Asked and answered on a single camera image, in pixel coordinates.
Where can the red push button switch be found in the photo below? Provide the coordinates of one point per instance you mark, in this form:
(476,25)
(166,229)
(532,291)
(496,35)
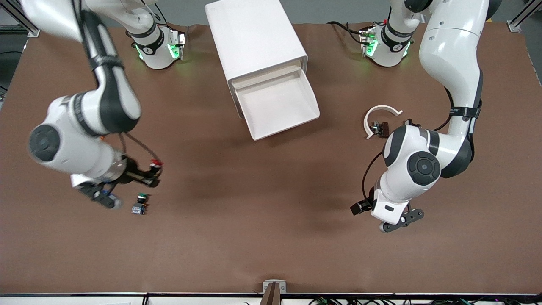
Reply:
(156,162)

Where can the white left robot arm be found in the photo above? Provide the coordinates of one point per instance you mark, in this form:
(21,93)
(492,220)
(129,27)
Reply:
(449,55)

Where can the dark brown small component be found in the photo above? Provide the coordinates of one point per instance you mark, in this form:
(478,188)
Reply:
(384,129)

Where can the green push button switch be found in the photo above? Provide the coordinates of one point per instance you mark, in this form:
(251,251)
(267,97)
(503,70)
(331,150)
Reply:
(138,207)

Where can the small black switch component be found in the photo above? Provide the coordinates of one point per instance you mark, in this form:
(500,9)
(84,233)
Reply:
(410,122)

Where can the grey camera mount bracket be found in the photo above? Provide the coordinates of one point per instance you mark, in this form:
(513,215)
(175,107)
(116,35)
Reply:
(274,292)

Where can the white table edge rail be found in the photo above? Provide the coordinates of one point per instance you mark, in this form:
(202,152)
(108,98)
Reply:
(190,300)

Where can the aluminium frame post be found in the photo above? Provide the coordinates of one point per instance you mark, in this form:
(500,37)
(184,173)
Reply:
(514,25)
(29,29)

